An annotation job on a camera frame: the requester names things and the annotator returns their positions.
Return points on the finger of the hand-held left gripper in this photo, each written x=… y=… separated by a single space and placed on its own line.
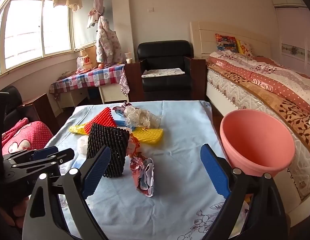
x=44 y=152
x=59 y=156

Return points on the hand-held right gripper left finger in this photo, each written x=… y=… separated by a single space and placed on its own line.
x=94 y=173

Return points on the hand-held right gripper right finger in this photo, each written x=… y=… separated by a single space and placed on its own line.
x=216 y=172

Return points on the black foam net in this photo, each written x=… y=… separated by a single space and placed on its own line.
x=107 y=140

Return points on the pink plastic bucket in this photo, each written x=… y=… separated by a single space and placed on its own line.
x=245 y=135

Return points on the blue foam net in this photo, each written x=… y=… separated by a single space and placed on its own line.
x=122 y=123

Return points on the person's left hand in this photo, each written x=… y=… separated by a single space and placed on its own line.
x=16 y=212

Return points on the red polka dot cushion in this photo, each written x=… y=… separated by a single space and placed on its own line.
x=27 y=137

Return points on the white crumpled plastic bag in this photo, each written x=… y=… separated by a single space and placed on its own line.
x=82 y=146

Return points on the yellow crumpled wrapper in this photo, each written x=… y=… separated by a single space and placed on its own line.
x=78 y=129

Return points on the brown wooden table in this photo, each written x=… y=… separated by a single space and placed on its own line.
x=42 y=110

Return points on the red white crumpled wrapper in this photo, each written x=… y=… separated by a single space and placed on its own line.
x=145 y=177

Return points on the red foam net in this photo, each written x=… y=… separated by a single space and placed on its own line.
x=99 y=120

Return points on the light blue floral tablecloth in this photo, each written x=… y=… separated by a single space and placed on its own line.
x=175 y=135

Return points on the black leather sofa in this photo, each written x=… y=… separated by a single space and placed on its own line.
x=11 y=105

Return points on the white wooden cabinet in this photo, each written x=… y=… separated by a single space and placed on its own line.
x=74 y=96
x=112 y=93

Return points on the yellow foam net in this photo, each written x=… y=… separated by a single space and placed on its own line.
x=150 y=136

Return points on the dark red crumpled wrapper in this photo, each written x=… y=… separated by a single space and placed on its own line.
x=119 y=110

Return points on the clear plastic wrapper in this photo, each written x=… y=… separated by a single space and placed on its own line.
x=142 y=116

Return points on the plaid tablecloth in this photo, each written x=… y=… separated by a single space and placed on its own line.
x=94 y=76

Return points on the white bed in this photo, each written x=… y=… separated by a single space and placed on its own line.
x=220 y=85

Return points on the dark wooden side table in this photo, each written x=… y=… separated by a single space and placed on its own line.
x=133 y=80
x=198 y=80

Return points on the brown leaf pattern blanket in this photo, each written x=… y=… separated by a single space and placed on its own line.
x=290 y=112

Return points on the maroon dotted cloth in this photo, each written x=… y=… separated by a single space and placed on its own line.
x=124 y=82

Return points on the orange fruit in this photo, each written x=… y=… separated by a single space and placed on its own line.
x=101 y=65

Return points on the brown paper bag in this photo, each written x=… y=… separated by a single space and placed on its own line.
x=91 y=55

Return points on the floral patchwork quilt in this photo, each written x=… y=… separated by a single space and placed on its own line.
x=270 y=75

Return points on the white floral seat pad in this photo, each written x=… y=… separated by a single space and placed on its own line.
x=162 y=73

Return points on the window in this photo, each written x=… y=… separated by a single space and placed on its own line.
x=24 y=32

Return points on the floral padded jacket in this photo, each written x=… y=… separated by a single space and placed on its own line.
x=107 y=42

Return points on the yellow flower pillow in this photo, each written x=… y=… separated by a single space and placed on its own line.
x=245 y=48

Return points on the colourful printed pillow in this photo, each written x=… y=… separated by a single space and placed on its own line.
x=226 y=42

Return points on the black leather armchair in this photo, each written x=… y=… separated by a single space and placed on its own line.
x=165 y=52

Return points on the grey roller blind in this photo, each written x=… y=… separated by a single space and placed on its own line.
x=87 y=25

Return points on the white pink scarf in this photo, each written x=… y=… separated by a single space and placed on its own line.
x=92 y=17

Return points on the pink hat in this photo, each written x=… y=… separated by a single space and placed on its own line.
x=99 y=3

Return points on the white wardrobe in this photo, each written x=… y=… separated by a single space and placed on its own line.
x=295 y=30

